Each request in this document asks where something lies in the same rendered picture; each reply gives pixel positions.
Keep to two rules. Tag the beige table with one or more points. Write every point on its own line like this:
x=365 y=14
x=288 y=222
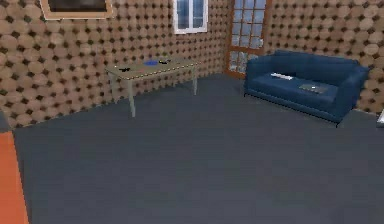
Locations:
x=156 y=69

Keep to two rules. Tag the black object on table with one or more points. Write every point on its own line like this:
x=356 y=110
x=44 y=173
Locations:
x=124 y=69
x=164 y=61

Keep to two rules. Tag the blue plate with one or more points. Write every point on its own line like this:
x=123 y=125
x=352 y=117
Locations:
x=151 y=62

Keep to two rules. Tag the brown glass paned door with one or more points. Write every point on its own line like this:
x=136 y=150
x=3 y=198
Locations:
x=246 y=33

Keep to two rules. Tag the white remote control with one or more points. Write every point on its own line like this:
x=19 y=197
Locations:
x=281 y=76

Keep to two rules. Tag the white framed window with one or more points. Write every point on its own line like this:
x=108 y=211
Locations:
x=190 y=15

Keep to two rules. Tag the blue sofa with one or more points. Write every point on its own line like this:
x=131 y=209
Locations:
x=290 y=88

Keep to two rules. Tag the grey laptop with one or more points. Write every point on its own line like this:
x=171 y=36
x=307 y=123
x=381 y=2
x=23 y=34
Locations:
x=313 y=88

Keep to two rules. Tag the wood framed dark picture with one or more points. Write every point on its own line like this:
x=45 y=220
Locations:
x=76 y=6

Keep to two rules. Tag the white furniture edge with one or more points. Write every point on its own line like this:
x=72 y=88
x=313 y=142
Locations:
x=380 y=120

